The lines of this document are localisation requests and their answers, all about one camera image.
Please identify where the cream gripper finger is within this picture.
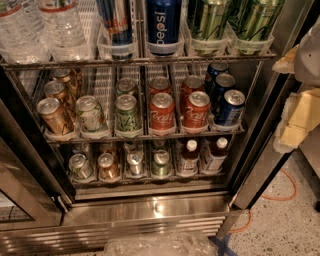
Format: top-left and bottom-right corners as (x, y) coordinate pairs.
(273, 88), (320, 154)
(272, 45), (299, 74)

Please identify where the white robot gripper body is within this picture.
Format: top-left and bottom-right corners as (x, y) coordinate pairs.
(294, 24), (320, 86)

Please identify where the brown tea bottle white cap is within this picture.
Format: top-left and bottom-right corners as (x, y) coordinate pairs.
(201, 137), (228, 174)

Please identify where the stainless fridge door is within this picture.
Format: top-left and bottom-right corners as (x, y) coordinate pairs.
(232, 0), (320, 210)

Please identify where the brown tea bottle left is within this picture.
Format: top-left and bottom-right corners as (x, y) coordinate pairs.
(178, 139), (199, 177)

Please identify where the silver can bottom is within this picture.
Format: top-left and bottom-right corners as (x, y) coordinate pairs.
(127, 151), (143, 175)

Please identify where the gold can bottom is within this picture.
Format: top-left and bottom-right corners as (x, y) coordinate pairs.
(97, 153), (120, 180)

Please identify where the gold can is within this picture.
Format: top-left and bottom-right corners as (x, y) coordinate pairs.
(44, 80), (76, 121)
(97, 153), (120, 180)
(36, 98), (74, 136)
(52, 69), (81, 100)

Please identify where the white green can bottom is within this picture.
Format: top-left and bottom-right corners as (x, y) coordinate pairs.
(69, 154), (93, 180)

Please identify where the white green can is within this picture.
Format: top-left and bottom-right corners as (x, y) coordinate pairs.
(69, 154), (93, 180)
(76, 95), (107, 133)

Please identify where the clear water bottle right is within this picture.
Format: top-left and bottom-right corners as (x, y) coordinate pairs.
(37, 0), (92, 62)

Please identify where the clear water bottle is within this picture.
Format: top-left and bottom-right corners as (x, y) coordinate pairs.
(0, 0), (50, 64)
(37, 0), (92, 62)

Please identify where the clear water bottle left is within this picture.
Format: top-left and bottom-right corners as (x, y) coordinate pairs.
(0, 0), (50, 64)

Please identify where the left glass fridge door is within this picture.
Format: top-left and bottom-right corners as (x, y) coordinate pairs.
(0, 136), (64, 232)

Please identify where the green tall can right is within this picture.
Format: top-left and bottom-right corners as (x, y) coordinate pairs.
(228, 0), (285, 55)

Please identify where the green tall can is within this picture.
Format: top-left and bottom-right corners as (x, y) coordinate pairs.
(228, 0), (285, 55)
(187, 0), (231, 56)

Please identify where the blue pepsi can middle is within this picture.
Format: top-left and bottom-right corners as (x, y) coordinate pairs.
(210, 73), (235, 115)

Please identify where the blue pepsi can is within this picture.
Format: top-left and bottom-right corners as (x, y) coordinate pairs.
(210, 73), (235, 115)
(204, 62), (229, 93)
(145, 0), (182, 56)
(214, 89), (245, 126)

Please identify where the blue pepsi can front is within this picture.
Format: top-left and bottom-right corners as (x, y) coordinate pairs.
(214, 89), (245, 126)

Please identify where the blue pepsi can rear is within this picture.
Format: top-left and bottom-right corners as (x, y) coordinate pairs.
(204, 62), (229, 93)

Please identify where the green tall can left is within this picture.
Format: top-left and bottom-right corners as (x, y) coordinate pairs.
(187, 0), (231, 56)

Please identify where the red coke can rear right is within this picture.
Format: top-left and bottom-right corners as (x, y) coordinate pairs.
(180, 75), (204, 103)

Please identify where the red coke can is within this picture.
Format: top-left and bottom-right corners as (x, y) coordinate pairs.
(180, 75), (204, 103)
(183, 91), (210, 128)
(149, 76), (172, 95)
(150, 93), (175, 130)

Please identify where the red coke can front right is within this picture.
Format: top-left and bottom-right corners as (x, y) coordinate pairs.
(183, 91), (210, 128)

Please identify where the red coke can rear left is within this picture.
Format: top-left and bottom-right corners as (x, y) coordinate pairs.
(149, 76), (172, 95)

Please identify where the red coke can front left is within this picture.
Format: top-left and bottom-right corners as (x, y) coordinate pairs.
(150, 93), (175, 130)

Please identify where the blue pepsi can top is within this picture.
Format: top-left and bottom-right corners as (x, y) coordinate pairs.
(145, 0), (182, 56)

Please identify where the blue floor tape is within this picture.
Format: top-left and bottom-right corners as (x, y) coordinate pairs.
(210, 234), (238, 256)

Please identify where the green can rear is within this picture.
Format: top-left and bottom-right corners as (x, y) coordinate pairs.
(116, 78), (137, 96)

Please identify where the green can front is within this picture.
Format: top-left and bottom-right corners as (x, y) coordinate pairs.
(116, 94), (140, 132)

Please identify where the red bull can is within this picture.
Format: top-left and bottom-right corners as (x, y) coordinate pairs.
(96, 0), (133, 60)

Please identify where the clear plastic bag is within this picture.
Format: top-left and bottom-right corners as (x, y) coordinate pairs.
(104, 232), (218, 256)

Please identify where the gold can rear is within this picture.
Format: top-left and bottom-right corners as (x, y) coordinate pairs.
(52, 69), (81, 100)

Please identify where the gold can middle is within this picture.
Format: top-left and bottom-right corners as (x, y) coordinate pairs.
(44, 80), (76, 121)

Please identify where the gold can front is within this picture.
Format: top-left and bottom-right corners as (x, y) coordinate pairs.
(36, 98), (74, 136)

